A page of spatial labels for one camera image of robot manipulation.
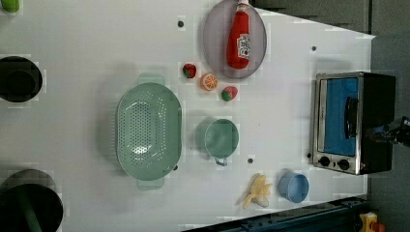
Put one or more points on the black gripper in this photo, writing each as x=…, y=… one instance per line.
x=397, y=132

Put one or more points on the yellow red emergency button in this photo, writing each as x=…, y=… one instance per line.
x=371, y=224

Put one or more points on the blue plastic cup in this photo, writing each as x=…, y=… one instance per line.
x=293, y=186

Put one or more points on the peeled toy banana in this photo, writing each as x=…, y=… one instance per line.
x=258, y=192

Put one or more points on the red toy strawberry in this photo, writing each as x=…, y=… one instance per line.
x=229, y=93

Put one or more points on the green mug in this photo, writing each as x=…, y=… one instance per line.
x=217, y=138

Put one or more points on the red plush ketchup bottle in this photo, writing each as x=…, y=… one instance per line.
x=238, y=45

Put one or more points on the orange slice toy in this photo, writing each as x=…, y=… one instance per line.
x=208, y=82

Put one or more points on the grey round plate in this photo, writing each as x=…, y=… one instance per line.
x=215, y=33

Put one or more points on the small red toy fruit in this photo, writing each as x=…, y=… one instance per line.
x=189, y=70

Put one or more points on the green plastic colander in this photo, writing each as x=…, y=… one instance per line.
x=149, y=131

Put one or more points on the green cylinder object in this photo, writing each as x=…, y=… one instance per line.
x=10, y=6

